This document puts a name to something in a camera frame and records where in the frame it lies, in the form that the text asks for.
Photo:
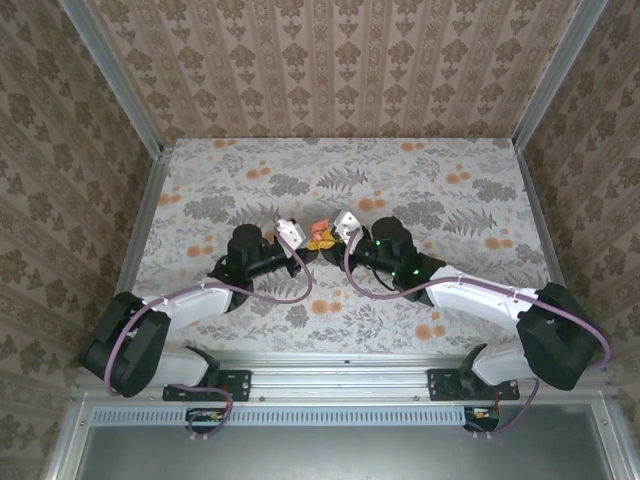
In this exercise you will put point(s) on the orange earbud charging case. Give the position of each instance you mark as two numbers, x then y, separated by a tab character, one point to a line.
320	229

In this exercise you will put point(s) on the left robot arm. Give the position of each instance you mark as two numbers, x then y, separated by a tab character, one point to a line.
200	300

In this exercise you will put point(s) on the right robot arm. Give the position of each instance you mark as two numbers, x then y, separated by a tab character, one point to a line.
475	295

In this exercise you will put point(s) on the floral patterned table cover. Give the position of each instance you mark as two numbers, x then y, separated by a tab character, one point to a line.
450	150

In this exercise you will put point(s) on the small black electronics board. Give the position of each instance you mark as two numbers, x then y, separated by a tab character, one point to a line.
482	419
205	420

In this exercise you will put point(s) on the grey metal sheet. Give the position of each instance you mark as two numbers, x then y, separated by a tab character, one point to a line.
325	455

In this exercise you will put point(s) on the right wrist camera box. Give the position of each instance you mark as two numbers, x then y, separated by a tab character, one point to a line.
346	221

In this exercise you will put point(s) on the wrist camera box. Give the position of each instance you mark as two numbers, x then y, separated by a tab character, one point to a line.
346	221
290	230

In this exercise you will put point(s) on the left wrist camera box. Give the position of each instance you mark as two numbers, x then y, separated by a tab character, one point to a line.
290	230

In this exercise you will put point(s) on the aluminium table side rail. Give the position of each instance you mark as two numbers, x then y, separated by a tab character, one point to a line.
134	250
544	225

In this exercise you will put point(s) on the aluminium mounting rail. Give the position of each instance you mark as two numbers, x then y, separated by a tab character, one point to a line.
340	380

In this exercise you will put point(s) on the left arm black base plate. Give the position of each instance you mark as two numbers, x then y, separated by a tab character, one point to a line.
235	385

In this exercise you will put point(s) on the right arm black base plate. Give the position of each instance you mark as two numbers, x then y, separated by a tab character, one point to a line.
442	385

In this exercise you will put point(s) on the aluminium frame post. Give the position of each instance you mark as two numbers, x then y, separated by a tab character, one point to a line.
116	75
559	75

